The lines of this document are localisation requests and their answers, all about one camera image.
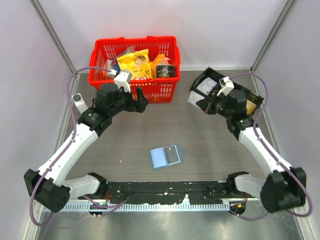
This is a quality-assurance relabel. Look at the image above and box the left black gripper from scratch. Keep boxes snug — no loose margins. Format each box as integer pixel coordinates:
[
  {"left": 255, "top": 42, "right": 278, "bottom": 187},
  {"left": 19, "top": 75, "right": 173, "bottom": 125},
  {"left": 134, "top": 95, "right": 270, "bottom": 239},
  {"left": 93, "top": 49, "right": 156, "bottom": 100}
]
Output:
[{"left": 109, "top": 85, "right": 148, "bottom": 117}]

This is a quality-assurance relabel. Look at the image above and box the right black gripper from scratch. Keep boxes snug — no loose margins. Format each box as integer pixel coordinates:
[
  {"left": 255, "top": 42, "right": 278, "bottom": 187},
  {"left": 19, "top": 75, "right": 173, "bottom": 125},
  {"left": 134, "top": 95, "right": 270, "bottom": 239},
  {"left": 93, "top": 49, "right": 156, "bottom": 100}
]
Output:
[{"left": 197, "top": 90, "right": 234, "bottom": 119}]

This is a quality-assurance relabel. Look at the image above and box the white VIP card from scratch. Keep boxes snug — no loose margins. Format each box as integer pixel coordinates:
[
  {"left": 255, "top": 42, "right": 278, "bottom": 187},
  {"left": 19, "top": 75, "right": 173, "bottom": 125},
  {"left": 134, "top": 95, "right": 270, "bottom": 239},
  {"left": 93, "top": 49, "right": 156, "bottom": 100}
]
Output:
[{"left": 187, "top": 91, "right": 204, "bottom": 108}]

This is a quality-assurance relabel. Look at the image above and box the blue card holder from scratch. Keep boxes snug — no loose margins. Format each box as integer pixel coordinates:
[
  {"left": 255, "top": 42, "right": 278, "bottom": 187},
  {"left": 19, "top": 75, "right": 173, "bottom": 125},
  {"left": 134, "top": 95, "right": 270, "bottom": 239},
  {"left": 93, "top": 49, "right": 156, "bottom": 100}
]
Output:
[{"left": 147, "top": 144, "right": 185, "bottom": 170}]

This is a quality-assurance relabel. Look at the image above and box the dark grey card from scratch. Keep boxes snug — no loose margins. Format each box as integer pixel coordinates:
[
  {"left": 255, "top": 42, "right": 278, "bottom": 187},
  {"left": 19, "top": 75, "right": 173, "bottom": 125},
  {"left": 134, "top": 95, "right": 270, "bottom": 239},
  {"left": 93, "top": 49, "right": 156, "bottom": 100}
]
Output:
[{"left": 164, "top": 146, "right": 180, "bottom": 165}]

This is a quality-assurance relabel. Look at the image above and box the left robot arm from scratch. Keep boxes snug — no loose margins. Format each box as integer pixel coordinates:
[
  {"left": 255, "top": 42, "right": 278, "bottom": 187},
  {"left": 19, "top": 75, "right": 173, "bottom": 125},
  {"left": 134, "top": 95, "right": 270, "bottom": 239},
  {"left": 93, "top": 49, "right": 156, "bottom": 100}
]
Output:
[{"left": 24, "top": 83, "right": 149, "bottom": 213}]

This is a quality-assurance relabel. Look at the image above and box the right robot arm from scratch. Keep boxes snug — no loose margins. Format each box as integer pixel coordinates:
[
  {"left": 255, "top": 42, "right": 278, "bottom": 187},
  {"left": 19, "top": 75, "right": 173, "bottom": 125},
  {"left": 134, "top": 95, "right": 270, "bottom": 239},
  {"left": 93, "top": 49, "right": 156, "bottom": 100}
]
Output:
[{"left": 196, "top": 90, "right": 307, "bottom": 213}]

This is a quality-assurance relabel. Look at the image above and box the white cards stack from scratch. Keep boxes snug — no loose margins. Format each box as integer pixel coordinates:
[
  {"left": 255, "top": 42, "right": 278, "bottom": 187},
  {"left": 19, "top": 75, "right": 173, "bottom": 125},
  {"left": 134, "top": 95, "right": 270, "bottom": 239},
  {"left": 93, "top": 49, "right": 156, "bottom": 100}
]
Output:
[{"left": 196, "top": 77, "right": 217, "bottom": 95}]

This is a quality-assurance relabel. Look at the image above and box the gold cards stack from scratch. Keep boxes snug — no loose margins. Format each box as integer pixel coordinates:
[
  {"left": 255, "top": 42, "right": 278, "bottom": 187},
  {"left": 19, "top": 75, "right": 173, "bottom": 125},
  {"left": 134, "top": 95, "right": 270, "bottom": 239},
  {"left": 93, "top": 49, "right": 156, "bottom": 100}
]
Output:
[{"left": 246, "top": 100, "right": 257, "bottom": 115}]

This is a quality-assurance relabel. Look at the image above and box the red plastic shopping basket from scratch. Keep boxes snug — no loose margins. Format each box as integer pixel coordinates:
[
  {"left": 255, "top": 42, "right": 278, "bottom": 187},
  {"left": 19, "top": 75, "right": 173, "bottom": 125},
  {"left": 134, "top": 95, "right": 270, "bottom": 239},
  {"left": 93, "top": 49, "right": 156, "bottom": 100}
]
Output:
[{"left": 88, "top": 36, "right": 181, "bottom": 103}]

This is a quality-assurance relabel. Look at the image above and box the black three-compartment tray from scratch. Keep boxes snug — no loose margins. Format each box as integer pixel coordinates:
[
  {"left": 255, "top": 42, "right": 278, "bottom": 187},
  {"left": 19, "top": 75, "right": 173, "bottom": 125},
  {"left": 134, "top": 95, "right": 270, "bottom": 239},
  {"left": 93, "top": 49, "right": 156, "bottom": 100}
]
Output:
[{"left": 190, "top": 67, "right": 264, "bottom": 116}]

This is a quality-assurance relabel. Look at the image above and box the black round tin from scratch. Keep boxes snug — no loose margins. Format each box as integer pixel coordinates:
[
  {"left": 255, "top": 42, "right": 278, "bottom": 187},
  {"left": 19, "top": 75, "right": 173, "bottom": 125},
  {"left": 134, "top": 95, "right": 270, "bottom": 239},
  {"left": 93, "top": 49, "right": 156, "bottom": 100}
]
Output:
[{"left": 155, "top": 64, "right": 176, "bottom": 78}]

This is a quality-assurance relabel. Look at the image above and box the yellow chips bag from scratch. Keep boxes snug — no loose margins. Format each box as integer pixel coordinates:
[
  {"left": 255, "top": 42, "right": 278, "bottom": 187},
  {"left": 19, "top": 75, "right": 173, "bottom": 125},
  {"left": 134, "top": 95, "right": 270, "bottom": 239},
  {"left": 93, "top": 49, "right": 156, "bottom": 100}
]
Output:
[{"left": 117, "top": 49, "right": 152, "bottom": 80}]

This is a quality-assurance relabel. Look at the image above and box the grey small box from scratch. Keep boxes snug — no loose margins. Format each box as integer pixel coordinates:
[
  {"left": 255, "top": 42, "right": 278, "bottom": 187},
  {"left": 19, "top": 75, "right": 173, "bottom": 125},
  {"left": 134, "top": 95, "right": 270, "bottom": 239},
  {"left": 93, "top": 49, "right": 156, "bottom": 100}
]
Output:
[{"left": 102, "top": 59, "right": 118, "bottom": 79}]

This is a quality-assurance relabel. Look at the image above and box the orange snack bag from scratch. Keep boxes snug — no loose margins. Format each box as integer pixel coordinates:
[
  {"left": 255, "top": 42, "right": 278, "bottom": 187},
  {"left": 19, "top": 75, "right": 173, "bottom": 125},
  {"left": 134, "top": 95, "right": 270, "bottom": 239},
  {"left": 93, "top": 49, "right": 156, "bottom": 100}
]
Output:
[{"left": 150, "top": 53, "right": 170, "bottom": 75}]

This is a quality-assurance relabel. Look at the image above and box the white bottle grey cap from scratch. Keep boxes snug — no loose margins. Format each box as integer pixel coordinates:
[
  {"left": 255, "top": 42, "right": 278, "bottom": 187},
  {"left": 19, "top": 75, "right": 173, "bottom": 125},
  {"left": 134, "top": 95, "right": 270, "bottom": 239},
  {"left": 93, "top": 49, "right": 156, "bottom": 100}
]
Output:
[{"left": 72, "top": 93, "right": 88, "bottom": 114}]

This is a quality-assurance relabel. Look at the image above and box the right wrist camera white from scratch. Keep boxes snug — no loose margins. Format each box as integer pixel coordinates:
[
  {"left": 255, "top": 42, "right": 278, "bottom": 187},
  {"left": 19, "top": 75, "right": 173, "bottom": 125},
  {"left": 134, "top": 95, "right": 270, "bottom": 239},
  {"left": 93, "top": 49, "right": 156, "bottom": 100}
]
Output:
[{"left": 217, "top": 76, "right": 234, "bottom": 97}]

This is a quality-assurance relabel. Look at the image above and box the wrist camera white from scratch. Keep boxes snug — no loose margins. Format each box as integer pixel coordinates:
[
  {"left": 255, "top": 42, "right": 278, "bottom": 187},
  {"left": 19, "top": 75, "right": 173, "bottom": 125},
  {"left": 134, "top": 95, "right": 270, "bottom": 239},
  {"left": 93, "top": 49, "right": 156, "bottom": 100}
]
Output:
[
  {"left": 108, "top": 70, "right": 132, "bottom": 93},
  {"left": 217, "top": 76, "right": 234, "bottom": 97}
]

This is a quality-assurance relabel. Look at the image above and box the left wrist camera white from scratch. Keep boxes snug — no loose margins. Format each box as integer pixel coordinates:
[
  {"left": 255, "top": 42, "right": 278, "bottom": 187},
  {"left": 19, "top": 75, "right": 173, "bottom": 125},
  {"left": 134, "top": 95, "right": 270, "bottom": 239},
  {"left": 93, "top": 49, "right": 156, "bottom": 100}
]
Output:
[{"left": 108, "top": 70, "right": 132, "bottom": 93}]

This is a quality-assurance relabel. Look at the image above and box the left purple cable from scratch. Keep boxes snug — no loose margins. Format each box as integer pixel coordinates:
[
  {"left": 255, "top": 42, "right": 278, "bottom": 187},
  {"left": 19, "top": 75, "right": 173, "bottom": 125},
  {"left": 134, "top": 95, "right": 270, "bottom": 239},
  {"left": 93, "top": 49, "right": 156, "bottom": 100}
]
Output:
[{"left": 29, "top": 66, "right": 128, "bottom": 227}]

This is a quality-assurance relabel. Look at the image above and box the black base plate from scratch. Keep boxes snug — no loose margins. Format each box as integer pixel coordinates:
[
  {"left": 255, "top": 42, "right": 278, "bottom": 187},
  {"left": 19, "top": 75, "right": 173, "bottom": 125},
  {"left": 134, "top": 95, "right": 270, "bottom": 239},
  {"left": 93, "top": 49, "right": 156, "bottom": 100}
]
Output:
[{"left": 88, "top": 180, "right": 252, "bottom": 205}]

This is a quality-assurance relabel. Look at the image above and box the slotted cable duct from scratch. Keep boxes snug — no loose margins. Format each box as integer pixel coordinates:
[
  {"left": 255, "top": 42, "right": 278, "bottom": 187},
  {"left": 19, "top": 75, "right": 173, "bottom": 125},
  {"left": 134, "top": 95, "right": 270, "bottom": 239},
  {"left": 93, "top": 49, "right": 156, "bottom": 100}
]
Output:
[{"left": 42, "top": 201, "right": 230, "bottom": 213}]

